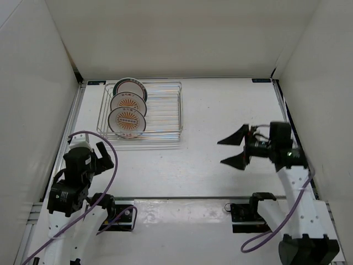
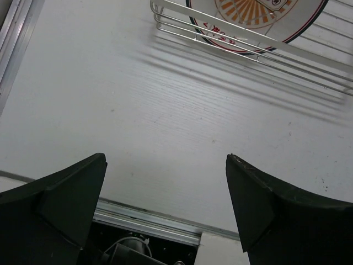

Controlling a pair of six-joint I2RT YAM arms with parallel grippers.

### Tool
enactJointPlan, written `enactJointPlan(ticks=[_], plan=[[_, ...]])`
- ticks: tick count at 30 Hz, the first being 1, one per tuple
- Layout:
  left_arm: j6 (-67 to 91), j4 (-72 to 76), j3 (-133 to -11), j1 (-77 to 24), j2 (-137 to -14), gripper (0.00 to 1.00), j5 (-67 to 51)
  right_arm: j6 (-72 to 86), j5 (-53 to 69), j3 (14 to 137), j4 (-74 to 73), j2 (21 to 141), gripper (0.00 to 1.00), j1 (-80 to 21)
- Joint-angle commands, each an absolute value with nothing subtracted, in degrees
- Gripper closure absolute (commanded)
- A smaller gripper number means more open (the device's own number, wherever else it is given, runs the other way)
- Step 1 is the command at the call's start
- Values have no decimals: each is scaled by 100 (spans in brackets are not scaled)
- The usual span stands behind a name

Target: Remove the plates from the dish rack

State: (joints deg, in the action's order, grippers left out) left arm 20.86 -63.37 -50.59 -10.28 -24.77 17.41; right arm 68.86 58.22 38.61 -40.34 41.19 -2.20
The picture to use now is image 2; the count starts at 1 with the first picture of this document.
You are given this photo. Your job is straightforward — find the aluminium table front rail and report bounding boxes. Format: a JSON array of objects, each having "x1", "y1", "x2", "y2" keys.
[{"x1": 0, "y1": 169, "x2": 240, "y2": 246}]

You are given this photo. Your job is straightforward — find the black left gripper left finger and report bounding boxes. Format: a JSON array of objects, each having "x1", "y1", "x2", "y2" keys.
[{"x1": 1, "y1": 153, "x2": 108, "y2": 264}]

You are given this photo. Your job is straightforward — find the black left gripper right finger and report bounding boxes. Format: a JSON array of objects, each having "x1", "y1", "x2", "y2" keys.
[{"x1": 226, "y1": 154, "x2": 352, "y2": 264}]

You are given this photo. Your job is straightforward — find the white front board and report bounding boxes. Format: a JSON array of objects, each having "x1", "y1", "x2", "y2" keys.
[{"x1": 194, "y1": 232, "x2": 250, "y2": 265}]

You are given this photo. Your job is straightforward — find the orange sunburst patterned plate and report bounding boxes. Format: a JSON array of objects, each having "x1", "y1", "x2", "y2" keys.
[{"x1": 185, "y1": 1, "x2": 328, "y2": 55}]

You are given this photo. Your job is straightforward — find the silver wire dish rack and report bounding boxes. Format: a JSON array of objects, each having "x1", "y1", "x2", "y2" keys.
[{"x1": 150, "y1": 1, "x2": 352, "y2": 96}]

